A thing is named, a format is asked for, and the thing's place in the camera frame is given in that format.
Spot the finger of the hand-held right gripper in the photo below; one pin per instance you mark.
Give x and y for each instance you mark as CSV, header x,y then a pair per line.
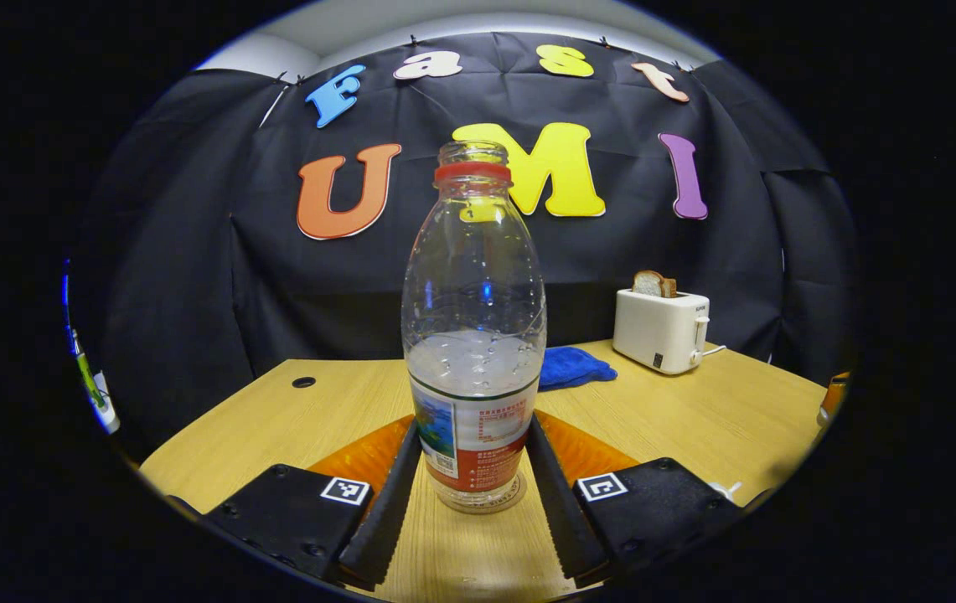
x,y
834,398

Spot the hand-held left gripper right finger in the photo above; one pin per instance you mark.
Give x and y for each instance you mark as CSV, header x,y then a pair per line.
x,y
561,519

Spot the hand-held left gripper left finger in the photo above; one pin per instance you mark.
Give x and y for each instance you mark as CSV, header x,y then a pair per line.
x,y
385,519

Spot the clear plastic water bottle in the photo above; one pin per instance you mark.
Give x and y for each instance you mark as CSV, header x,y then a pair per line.
x,y
473,377

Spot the green drink bottle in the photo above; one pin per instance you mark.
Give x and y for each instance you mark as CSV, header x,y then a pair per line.
x,y
92,381

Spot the blue towel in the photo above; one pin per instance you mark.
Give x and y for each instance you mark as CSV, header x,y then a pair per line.
x,y
574,367

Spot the white toaster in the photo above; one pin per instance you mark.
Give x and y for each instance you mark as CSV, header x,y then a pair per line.
x,y
658,331

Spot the bread slice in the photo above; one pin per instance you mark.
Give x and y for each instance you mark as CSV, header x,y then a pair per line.
x,y
652,283

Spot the black backdrop cloth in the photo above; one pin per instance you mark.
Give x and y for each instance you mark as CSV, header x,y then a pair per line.
x,y
193,276

